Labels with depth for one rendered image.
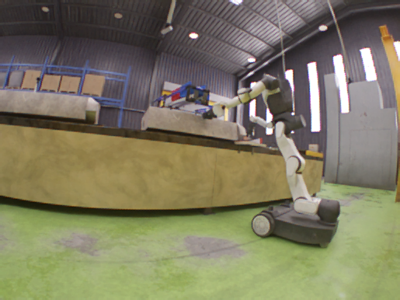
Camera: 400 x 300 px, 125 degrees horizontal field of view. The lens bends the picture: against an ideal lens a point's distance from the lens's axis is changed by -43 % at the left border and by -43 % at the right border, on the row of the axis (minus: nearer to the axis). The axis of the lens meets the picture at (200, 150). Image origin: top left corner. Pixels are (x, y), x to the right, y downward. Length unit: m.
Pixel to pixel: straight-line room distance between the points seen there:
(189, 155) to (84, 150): 0.94
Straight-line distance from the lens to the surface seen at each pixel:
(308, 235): 1.46
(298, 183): 1.58
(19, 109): 1.82
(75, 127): 1.60
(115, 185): 1.59
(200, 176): 1.78
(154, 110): 1.65
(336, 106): 7.49
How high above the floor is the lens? 0.62
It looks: 2 degrees up
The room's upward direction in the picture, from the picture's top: 5 degrees clockwise
